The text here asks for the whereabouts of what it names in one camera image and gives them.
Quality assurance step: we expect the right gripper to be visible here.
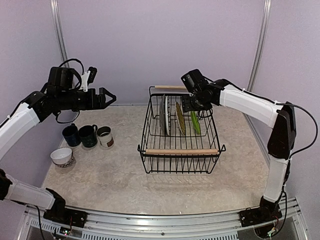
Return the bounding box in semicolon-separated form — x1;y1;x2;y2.
181;91;211;113

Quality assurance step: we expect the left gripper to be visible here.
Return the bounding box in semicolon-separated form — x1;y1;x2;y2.
57;86;116;110

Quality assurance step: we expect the gold patterned plate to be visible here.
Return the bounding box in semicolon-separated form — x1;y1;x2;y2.
175;101;186;136

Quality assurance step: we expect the grey plate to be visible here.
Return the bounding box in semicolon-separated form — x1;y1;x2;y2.
159;94;167;135

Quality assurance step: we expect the white cup with wood band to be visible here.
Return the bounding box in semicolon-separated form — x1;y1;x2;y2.
96;126;114;148

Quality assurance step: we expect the dark green mug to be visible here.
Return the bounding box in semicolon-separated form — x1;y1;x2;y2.
78;124;98;148

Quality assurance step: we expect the navy blue mug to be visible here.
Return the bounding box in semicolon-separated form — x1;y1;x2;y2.
62;123;81;148

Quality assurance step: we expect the blue white patterned bowl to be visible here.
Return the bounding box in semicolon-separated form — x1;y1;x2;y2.
56;155;75;168

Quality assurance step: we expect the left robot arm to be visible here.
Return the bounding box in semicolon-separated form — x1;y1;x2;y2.
0;66;117;223

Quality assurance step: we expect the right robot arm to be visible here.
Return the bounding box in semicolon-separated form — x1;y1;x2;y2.
181;69;297;222

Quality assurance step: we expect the green plate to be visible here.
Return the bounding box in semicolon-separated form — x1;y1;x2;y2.
190;111;201;135

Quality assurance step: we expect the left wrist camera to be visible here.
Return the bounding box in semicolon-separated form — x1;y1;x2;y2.
79;66;98;92

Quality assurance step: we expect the rear wooden rack handle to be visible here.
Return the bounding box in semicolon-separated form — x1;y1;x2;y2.
154;85;186;90

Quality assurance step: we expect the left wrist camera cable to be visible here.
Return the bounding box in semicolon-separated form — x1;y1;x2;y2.
53;58;86;125

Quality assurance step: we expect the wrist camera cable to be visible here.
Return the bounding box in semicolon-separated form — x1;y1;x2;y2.
53;58;86;125
204;76;319;161

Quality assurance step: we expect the black wire dish rack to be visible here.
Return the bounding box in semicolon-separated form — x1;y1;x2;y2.
137;86;226;174

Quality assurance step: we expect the left aluminium corner post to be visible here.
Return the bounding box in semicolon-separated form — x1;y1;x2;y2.
50;0;68;62

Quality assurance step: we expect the aluminium corner post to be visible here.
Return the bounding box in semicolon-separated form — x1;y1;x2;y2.
50;0;68;62
247;0;272;92

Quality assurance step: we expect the right aluminium corner post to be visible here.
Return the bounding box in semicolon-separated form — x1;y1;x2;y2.
247;0;272;92

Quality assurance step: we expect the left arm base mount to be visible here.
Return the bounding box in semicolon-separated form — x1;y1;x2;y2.
43;208;88;228

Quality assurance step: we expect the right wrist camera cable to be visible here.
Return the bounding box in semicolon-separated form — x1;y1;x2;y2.
204;76;319;161

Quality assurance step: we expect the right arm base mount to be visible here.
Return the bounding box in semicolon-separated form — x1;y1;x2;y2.
238;196;283;227

